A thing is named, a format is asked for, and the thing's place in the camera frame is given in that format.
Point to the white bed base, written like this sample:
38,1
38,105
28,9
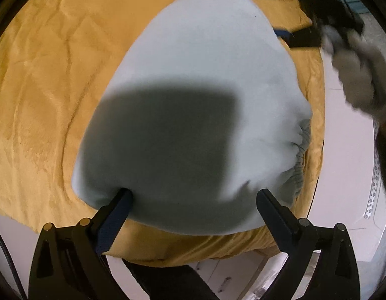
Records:
346,162

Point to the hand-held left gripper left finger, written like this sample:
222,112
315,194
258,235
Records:
116,218

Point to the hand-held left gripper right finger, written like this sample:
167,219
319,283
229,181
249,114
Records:
274,222

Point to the person's dark pants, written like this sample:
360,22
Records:
168,281

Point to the white drawer cabinet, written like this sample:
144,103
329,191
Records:
243,275

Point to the light blue sweatpants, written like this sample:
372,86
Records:
205,68

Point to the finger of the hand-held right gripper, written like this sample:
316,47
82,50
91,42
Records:
302,39

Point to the yellow blanket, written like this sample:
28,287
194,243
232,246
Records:
46,84

